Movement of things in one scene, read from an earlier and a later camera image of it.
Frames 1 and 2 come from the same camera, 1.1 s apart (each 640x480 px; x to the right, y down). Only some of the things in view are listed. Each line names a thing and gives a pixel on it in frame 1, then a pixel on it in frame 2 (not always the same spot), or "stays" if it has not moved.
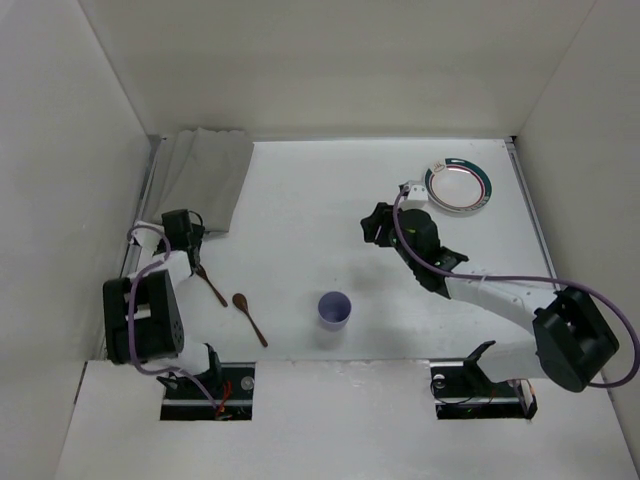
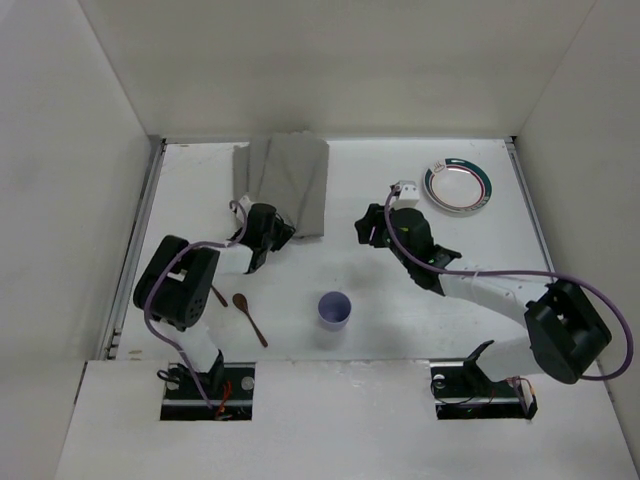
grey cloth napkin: [199, 171] to [288, 171]
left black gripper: [195, 254] to [279, 228]
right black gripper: [379, 226] stays
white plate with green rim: [458, 185] stays
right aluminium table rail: [515, 155] stays
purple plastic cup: [334, 310] stays
